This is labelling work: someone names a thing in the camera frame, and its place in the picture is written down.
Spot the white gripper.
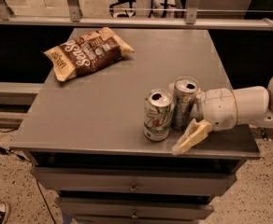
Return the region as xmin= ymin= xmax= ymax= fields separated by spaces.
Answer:
xmin=168 ymin=83 xmax=237 ymax=155

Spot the silver blue redbull can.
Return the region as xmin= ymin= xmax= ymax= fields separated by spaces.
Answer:
xmin=172 ymin=77 xmax=198 ymax=131

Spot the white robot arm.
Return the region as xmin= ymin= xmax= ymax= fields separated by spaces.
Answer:
xmin=172 ymin=78 xmax=273 ymax=155

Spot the white green 7up can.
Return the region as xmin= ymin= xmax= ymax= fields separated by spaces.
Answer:
xmin=143 ymin=89 xmax=174 ymax=142

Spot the top drawer knob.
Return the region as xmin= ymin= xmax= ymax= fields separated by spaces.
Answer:
xmin=129 ymin=185 xmax=138 ymax=193

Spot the drawer knob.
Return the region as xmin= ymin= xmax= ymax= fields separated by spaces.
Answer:
xmin=131 ymin=211 xmax=139 ymax=219
xmin=129 ymin=185 xmax=138 ymax=193

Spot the grey drawer cabinet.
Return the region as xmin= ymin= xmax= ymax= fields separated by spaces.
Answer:
xmin=11 ymin=29 xmax=260 ymax=224

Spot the brown chip bag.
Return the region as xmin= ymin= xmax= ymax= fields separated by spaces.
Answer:
xmin=44 ymin=27 xmax=134 ymax=82

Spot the black floor cable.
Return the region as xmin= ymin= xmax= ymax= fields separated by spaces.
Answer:
xmin=0 ymin=117 xmax=58 ymax=224

